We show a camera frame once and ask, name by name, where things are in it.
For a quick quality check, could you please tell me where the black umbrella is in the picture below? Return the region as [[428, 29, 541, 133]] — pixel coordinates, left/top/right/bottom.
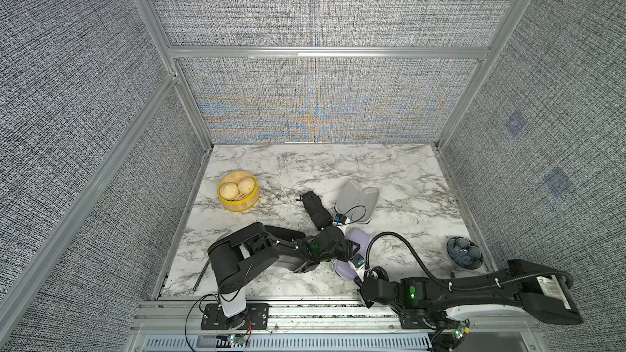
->
[[299, 191, 334, 231]]

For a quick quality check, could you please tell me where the grey zippered case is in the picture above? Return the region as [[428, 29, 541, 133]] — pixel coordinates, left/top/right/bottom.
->
[[265, 226, 306, 241]]

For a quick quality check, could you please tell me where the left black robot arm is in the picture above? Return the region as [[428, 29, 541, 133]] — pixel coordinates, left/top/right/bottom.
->
[[207, 223, 361, 319]]

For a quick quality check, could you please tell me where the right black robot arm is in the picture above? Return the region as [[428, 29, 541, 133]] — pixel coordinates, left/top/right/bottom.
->
[[360, 260, 584, 329]]

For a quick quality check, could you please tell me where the grey open case back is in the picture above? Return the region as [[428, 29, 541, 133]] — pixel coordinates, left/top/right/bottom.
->
[[334, 179, 380, 225]]

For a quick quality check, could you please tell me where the dark round flower dish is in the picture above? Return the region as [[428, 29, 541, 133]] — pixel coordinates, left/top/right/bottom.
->
[[446, 236, 484, 270]]

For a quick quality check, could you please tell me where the right steamed bun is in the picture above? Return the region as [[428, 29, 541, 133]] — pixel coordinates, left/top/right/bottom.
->
[[237, 176, 256, 197]]

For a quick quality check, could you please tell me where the steamed bun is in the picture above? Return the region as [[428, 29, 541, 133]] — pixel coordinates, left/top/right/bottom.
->
[[218, 182, 240, 201], [237, 176, 256, 197]]

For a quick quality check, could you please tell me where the yellow bamboo steamer basket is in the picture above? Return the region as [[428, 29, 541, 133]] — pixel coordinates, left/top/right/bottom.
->
[[217, 171, 260, 212]]

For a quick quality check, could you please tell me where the left steamed bun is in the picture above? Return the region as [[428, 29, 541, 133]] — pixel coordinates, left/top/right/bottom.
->
[[218, 182, 240, 201]]

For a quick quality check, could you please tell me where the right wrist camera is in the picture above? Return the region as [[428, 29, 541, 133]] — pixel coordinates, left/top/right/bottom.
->
[[348, 253, 365, 283]]

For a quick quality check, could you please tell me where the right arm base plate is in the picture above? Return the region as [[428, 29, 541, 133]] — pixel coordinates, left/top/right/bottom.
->
[[391, 306, 436, 330]]

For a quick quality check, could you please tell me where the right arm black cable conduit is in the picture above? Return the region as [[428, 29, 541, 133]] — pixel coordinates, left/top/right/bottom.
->
[[365, 230, 575, 294]]

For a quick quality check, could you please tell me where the white vented cable tray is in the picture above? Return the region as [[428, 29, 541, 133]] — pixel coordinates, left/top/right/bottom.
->
[[143, 333, 432, 351]]

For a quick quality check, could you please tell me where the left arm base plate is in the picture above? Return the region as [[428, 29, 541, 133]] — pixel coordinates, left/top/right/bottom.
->
[[201, 303, 270, 332]]

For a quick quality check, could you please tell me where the green handled tool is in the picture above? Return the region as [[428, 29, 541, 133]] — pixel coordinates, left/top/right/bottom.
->
[[192, 258, 210, 293]]

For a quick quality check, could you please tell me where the aluminium front rail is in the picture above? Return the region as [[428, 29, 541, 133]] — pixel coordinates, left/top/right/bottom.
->
[[130, 299, 405, 335]]

